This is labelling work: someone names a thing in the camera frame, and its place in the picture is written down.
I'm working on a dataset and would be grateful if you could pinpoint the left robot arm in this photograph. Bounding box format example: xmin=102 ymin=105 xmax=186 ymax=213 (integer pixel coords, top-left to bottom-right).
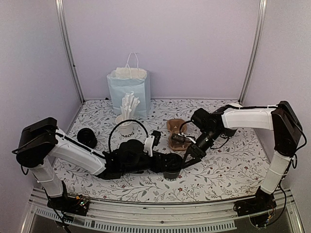
xmin=12 ymin=117 xmax=172 ymax=211

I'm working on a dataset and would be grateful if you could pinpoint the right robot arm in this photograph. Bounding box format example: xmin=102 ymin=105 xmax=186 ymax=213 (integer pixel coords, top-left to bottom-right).
xmin=183 ymin=101 xmax=306 ymax=212

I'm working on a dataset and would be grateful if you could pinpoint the aluminium table front rail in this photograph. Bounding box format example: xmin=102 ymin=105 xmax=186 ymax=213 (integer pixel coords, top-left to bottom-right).
xmin=21 ymin=186 xmax=304 ymax=233

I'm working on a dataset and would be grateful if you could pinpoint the black and white paper cup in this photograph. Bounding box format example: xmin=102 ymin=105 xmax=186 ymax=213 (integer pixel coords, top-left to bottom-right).
xmin=163 ymin=170 xmax=180 ymax=181

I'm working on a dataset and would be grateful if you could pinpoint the stack of paper cups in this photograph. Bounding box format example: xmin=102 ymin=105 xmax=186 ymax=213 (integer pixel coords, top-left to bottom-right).
xmin=220 ymin=102 xmax=242 ymax=138

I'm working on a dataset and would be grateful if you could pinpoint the light blue paper bag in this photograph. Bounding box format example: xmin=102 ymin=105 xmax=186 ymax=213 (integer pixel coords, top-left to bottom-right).
xmin=106 ymin=52 xmax=151 ymax=117

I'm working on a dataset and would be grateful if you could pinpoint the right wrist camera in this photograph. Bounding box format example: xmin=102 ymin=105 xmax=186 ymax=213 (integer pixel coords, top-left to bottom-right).
xmin=171 ymin=133 xmax=195 ymax=144

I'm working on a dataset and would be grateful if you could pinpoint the stack of black lids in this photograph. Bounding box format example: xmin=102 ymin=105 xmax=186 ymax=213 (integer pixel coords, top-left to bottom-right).
xmin=77 ymin=128 xmax=97 ymax=149

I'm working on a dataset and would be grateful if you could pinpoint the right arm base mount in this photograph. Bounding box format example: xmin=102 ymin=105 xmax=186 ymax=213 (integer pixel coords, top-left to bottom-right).
xmin=233 ymin=197 xmax=276 ymax=216

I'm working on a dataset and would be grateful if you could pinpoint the brown cardboard cup carrier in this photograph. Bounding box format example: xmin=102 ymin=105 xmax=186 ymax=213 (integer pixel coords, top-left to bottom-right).
xmin=167 ymin=118 xmax=190 ymax=151

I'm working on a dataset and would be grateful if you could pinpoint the aluminium frame post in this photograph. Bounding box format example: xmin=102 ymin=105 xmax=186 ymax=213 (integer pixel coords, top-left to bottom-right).
xmin=55 ymin=0 xmax=85 ymax=104
xmin=239 ymin=0 xmax=267 ymax=104

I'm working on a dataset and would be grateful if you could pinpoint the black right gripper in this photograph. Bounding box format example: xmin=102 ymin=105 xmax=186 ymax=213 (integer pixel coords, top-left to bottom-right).
xmin=180 ymin=129 xmax=222 ymax=169

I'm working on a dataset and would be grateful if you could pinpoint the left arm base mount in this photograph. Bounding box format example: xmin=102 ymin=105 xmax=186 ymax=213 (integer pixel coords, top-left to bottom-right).
xmin=47 ymin=195 xmax=90 ymax=216

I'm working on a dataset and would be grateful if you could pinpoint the aluminium frame post right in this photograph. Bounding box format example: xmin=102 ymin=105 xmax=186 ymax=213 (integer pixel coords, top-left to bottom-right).
xmin=239 ymin=0 xmax=267 ymax=104

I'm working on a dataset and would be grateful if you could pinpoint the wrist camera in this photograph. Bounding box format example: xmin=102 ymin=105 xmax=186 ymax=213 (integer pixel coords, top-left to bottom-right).
xmin=144 ymin=131 xmax=161 ymax=157
xmin=171 ymin=133 xmax=195 ymax=144

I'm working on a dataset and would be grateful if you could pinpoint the aluminium frame post left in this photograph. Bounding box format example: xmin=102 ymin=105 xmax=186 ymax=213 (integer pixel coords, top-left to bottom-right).
xmin=55 ymin=0 xmax=85 ymax=104

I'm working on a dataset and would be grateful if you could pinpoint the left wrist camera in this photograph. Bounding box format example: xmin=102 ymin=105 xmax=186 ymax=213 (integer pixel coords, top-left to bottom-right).
xmin=144 ymin=131 xmax=161 ymax=157

